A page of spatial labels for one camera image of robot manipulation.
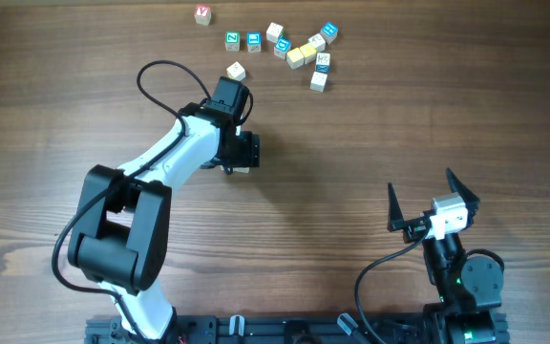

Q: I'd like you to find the blue letter wooden block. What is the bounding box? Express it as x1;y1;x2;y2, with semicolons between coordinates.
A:
246;32;262;53

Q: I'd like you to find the block with blue side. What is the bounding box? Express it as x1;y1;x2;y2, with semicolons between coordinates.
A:
315;53;330;74

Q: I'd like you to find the plain leaf wooden block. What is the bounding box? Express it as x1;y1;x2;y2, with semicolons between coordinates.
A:
266;22;284;43

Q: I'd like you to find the blue D wooden block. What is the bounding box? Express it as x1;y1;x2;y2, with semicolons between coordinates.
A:
274;37;291;60

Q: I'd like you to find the blue top right block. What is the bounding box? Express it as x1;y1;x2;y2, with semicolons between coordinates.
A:
320;21;339;44

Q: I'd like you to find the green Z wooden block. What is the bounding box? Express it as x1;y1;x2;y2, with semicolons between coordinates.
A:
224;31;241;52

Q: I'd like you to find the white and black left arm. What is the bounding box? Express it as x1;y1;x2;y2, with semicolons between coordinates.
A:
67;77;260;343

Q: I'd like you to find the plain picture wooden block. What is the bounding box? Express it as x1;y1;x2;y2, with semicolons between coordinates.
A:
307;33;327;53

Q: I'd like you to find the yellow wooden block rear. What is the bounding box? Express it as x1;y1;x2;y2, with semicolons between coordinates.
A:
299;43;317;65

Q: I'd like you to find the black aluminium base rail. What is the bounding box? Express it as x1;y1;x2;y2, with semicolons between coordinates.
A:
83;312;511;344

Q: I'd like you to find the yellow wooden block front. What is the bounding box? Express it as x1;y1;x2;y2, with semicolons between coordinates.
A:
286;48;305;69

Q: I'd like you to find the plain wooden block lowest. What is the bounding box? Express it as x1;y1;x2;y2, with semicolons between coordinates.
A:
310;72;328;92

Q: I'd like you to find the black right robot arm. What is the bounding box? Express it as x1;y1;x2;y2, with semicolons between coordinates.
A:
388;169;511;344

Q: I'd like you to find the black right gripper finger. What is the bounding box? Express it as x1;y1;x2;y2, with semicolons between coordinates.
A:
388;183;405;231
446;168;480;215

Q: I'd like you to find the red I wooden block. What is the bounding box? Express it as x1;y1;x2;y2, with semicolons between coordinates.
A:
233;167;250;174

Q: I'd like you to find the red Y wooden block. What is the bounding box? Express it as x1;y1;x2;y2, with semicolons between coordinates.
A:
194;5;212;26

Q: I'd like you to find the yellow wooden block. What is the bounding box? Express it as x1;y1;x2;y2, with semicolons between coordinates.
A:
286;48;305;69
299;43;317;65

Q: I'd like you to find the violin picture wooden block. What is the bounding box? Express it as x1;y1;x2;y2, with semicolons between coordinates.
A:
226;61;246;81

